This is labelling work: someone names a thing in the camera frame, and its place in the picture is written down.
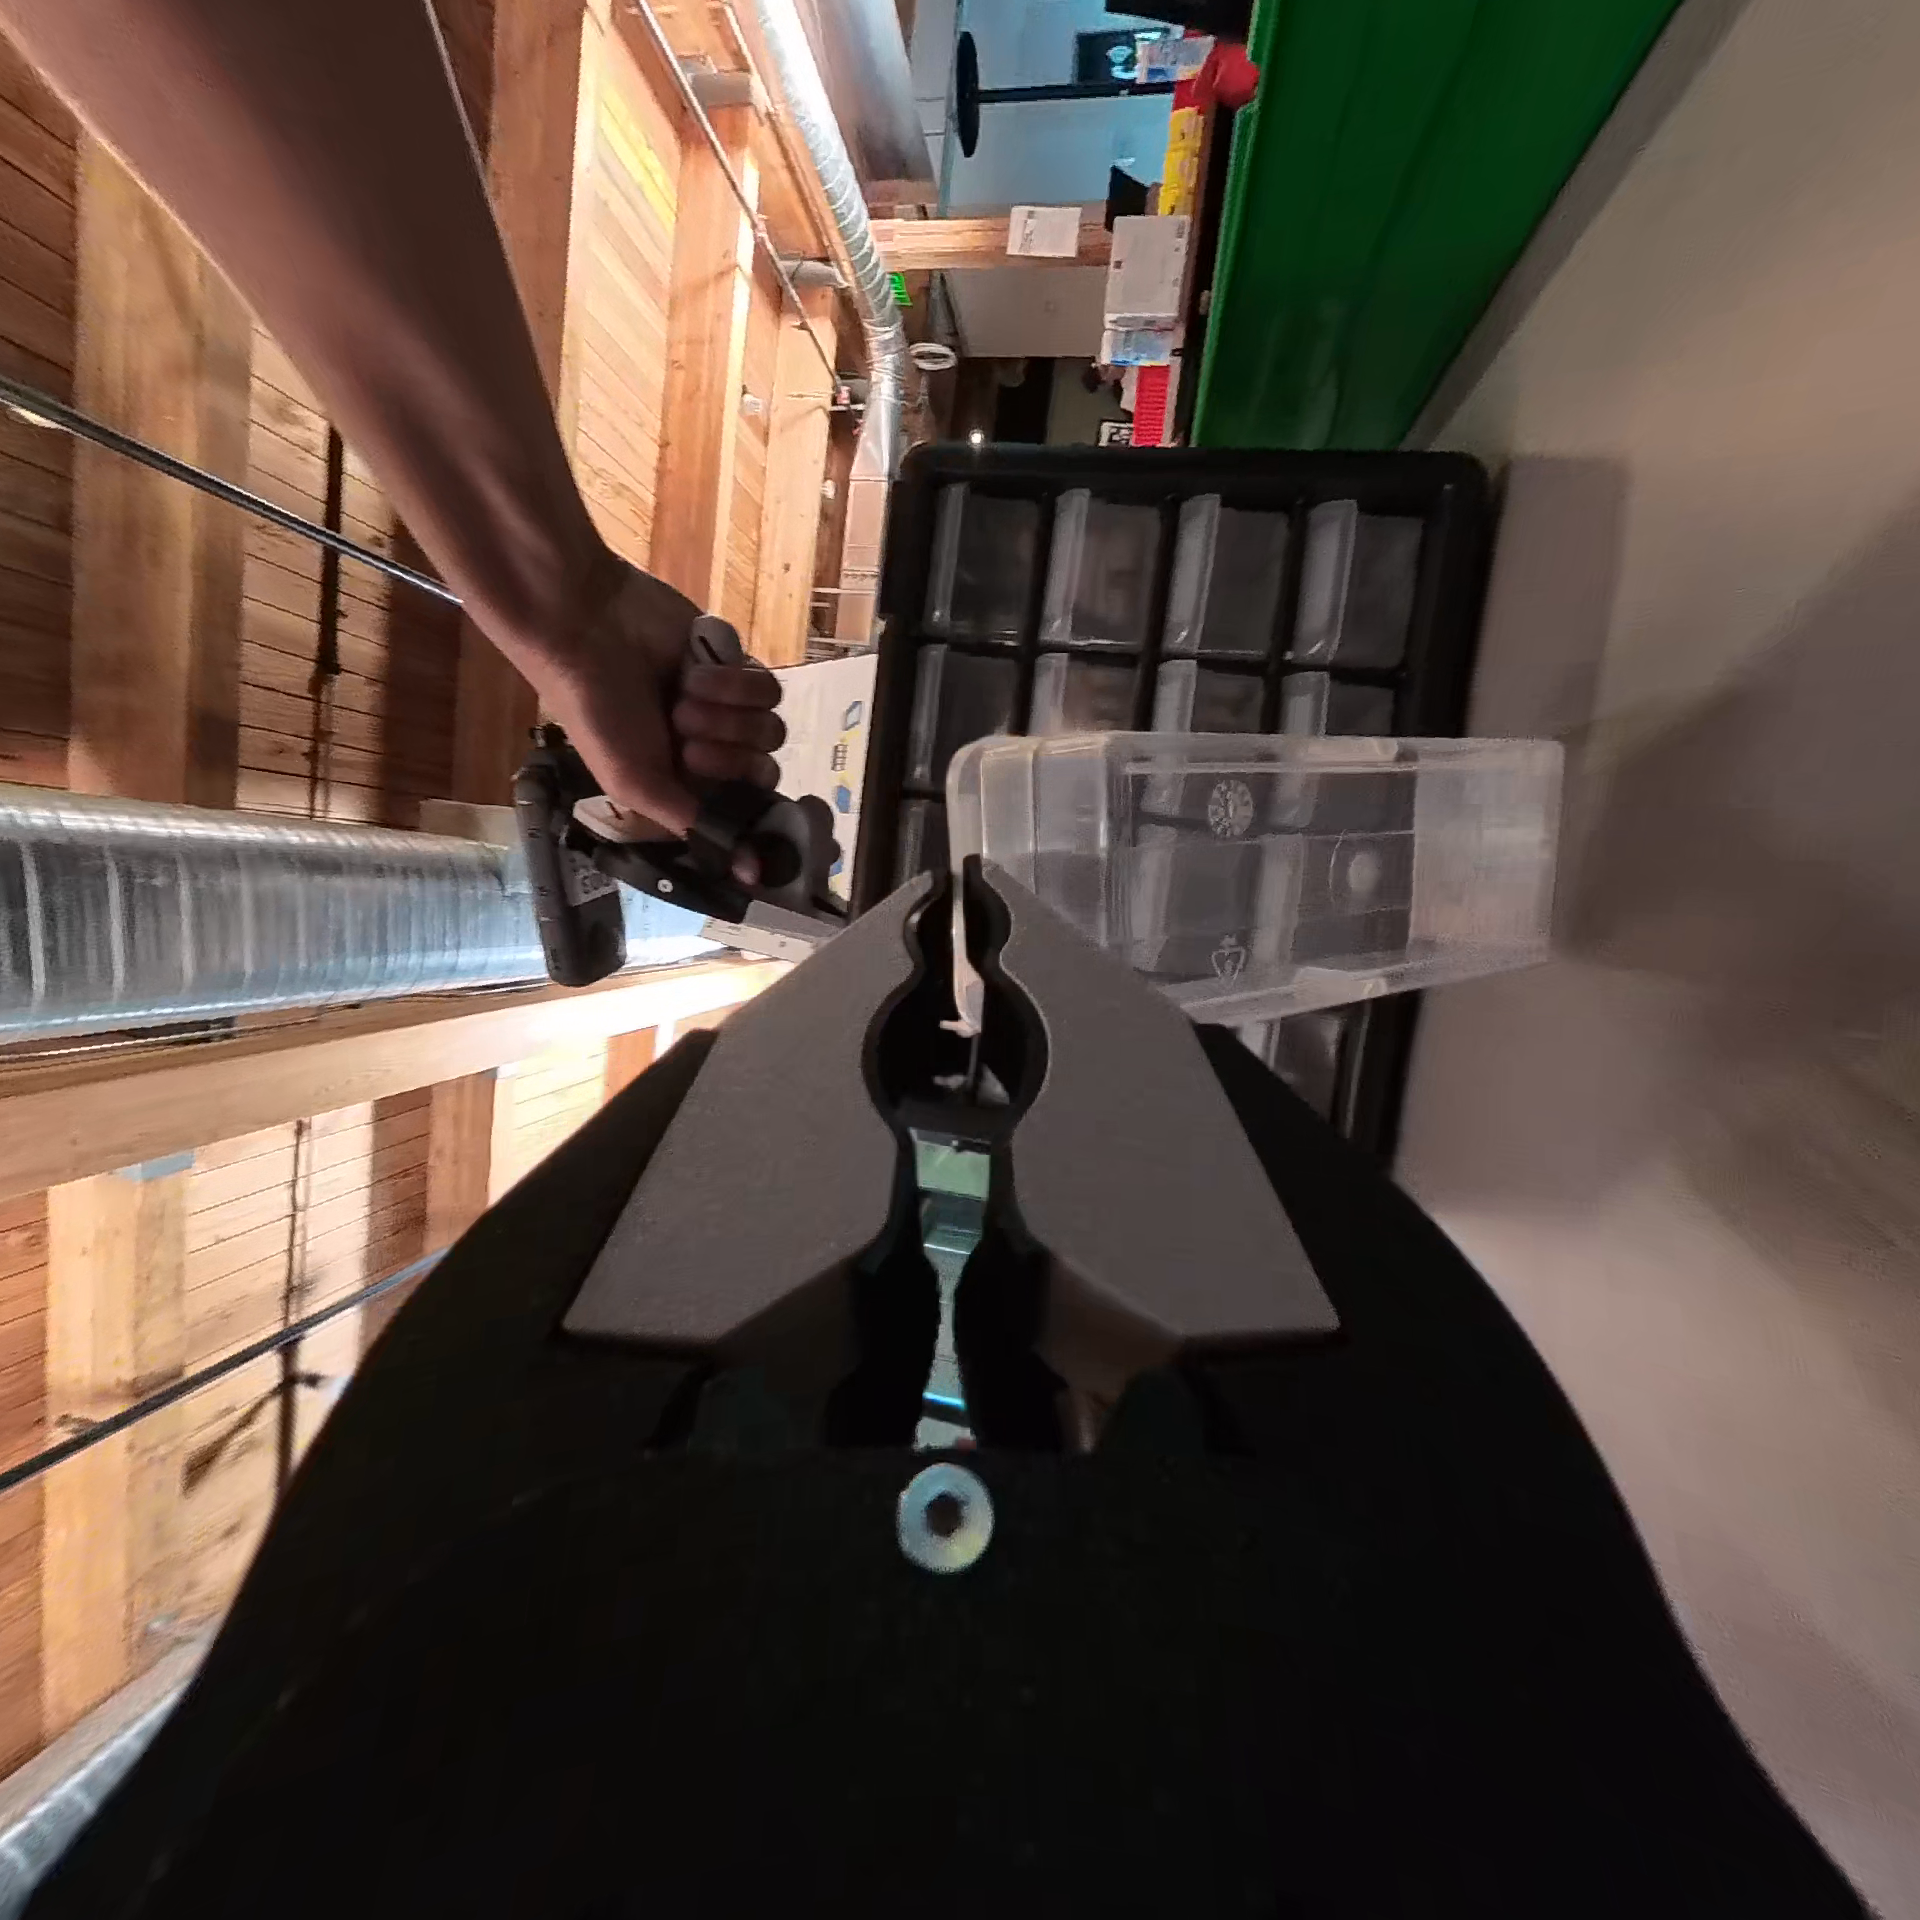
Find thin metal rod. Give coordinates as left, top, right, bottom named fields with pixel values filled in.
left=0, top=374, right=471, bottom=610

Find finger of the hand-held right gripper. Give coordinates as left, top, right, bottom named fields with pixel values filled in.
left=704, top=897, right=849, bottom=967

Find green plastic bin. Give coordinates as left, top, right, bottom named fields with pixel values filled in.
left=1190, top=0, right=1687, bottom=453

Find rows of clear cabinet drawers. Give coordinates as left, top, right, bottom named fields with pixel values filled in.
left=898, top=484, right=1434, bottom=1147

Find black drawer cabinet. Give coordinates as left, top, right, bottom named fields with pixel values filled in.
left=853, top=445, right=1496, bottom=1174

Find person's right forearm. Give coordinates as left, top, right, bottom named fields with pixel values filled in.
left=0, top=0, right=663, bottom=708

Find white cardboard box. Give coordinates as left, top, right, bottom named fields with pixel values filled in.
left=1107, top=214, right=1195, bottom=329

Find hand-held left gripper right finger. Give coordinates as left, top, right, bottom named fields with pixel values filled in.
left=963, top=858, right=1341, bottom=1442

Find slim silver ventilation duct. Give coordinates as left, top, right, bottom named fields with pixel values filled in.
left=746, top=0, right=920, bottom=459

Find white printed board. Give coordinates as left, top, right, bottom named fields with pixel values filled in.
left=766, top=660, right=880, bottom=904

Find large silver ventilation duct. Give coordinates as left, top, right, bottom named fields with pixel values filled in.
left=0, top=785, right=714, bottom=1047

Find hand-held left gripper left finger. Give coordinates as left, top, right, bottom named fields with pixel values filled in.
left=560, top=875, right=961, bottom=1405

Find clear plastic drawer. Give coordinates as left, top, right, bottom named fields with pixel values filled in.
left=944, top=729, right=1564, bottom=1025

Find person's right hand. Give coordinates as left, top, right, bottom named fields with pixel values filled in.
left=499, top=561, right=794, bottom=889

